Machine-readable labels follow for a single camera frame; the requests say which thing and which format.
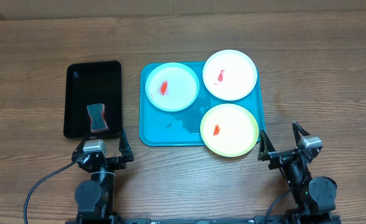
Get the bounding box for yellow green plate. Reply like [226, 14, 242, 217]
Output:
[200, 103, 259, 157]

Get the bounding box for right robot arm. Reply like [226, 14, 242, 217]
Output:
[254, 122, 341, 223]

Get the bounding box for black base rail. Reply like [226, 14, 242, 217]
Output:
[64, 215, 342, 224]

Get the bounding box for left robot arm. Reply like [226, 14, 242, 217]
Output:
[72, 131, 134, 224]

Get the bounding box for teal plastic serving tray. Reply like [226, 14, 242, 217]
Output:
[139, 61, 266, 147]

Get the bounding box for black rectangular tray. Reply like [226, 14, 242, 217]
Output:
[63, 60, 122, 139]

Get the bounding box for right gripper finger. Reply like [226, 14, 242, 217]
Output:
[292, 122, 310, 145]
[258, 129, 276, 161]

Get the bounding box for green orange scrub sponge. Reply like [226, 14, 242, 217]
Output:
[86, 103, 109, 133]

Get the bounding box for light blue plate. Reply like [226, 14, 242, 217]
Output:
[145, 62, 199, 112]

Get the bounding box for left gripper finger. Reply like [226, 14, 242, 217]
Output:
[78, 134, 91, 149]
[119, 129, 132, 157]

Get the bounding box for pink white plate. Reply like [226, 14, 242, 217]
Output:
[203, 50, 258, 101]

